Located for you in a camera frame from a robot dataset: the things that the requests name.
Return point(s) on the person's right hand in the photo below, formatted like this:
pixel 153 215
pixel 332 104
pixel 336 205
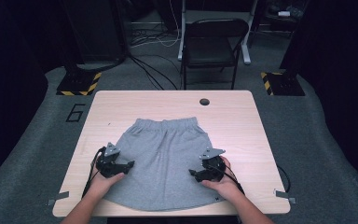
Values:
pixel 228 185

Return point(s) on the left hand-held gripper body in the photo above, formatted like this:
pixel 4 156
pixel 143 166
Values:
pixel 108 163

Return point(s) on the small white device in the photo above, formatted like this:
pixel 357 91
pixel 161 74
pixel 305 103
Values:
pixel 284 13

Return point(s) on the black yellow striped stand base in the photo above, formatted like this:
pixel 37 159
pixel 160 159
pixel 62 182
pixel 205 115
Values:
pixel 77 84
pixel 284 84

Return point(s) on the grey metal bracket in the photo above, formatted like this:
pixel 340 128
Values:
pixel 59 196
pixel 284 195

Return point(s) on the grey skirt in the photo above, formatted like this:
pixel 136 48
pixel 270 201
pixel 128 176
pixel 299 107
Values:
pixel 164 161

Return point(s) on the person's left hand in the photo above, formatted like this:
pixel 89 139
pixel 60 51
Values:
pixel 101 185

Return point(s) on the black table grommet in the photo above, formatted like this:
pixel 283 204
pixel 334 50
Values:
pixel 204 101

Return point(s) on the black folding chair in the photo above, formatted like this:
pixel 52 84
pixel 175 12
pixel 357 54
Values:
pixel 246 46
pixel 209 49

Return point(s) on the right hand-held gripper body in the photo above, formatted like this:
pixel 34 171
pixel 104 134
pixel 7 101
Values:
pixel 213 169

